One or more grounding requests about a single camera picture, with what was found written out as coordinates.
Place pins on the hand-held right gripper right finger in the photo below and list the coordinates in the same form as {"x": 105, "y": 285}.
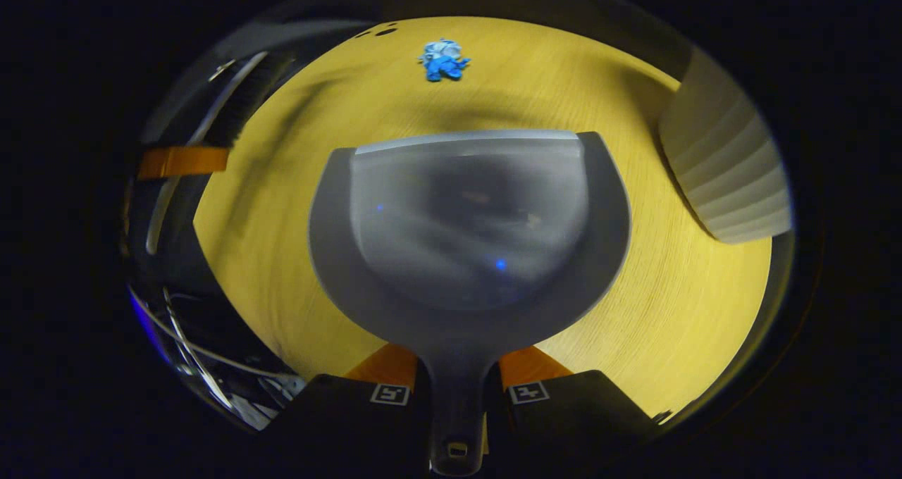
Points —
{"x": 564, "y": 422}

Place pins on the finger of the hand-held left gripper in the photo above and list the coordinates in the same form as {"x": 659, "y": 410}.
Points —
{"x": 183, "y": 160}

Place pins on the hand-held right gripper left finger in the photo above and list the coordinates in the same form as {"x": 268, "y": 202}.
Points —
{"x": 352, "y": 422}

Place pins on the small grey broom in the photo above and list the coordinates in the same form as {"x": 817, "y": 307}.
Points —
{"x": 246, "y": 102}

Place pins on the grey dustpan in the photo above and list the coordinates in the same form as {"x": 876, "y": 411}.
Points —
{"x": 465, "y": 218}

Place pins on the light blue paper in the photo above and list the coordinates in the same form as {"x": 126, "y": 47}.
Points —
{"x": 442, "y": 48}

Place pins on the white ribbed garbage bin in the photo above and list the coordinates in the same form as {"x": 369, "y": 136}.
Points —
{"x": 726, "y": 169}

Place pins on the purple glowing screen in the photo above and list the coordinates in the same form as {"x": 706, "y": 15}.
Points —
{"x": 144, "y": 324}

